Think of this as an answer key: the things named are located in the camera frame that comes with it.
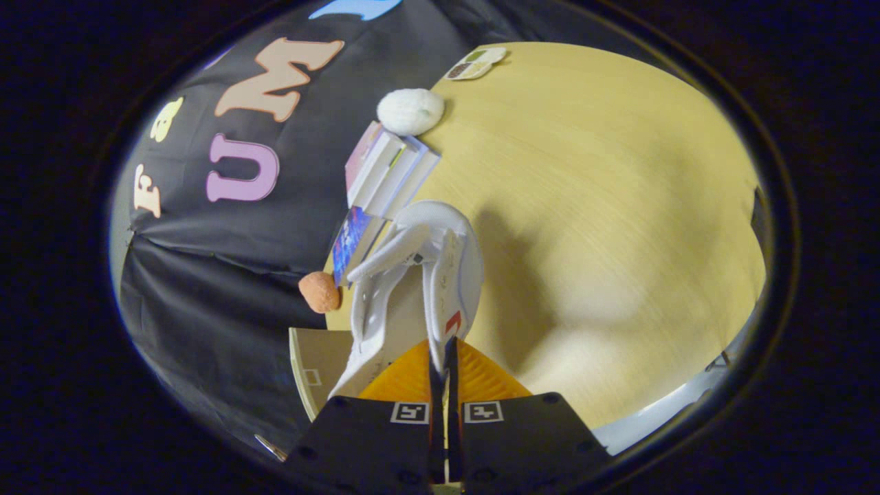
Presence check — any orange plush toy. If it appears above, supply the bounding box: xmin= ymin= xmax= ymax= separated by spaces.
xmin=298 ymin=271 xmax=342 ymax=315

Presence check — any black backdrop cloth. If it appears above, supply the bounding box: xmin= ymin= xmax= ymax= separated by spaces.
xmin=112 ymin=0 xmax=525 ymax=456

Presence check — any thick white paperback book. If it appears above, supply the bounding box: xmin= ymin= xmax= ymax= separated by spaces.
xmin=362 ymin=134 xmax=426 ymax=215

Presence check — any pink cover book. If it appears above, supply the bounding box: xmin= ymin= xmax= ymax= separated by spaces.
xmin=344 ymin=121 xmax=408 ymax=207

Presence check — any white sneaker shoe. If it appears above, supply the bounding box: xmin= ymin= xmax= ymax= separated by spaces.
xmin=328 ymin=199 xmax=485 ymax=401

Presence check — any pale blue cover book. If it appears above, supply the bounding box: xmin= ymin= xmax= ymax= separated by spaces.
xmin=385 ymin=148 xmax=442 ymax=221

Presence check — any white plush ball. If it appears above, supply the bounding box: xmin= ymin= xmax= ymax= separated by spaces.
xmin=376 ymin=87 xmax=446 ymax=137

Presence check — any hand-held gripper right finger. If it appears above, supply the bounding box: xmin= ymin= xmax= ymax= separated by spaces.
xmin=446 ymin=336 xmax=613 ymax=486

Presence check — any beige fabric storage box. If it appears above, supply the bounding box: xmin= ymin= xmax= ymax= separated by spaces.
xmin=288 ymin=327 xmax=387 ymax=422

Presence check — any small white palette tray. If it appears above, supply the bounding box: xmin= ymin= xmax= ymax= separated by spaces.
xmin=445 ymin=46 xmax=508 ymax=82

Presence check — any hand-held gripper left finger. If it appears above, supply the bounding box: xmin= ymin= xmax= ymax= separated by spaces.
xmin=284 ymin=339 xmax=445 ymax=494

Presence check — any dark blue cover book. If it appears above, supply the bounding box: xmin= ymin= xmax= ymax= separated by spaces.
xmin=331 ymin=206 xmax=387 ymax=287

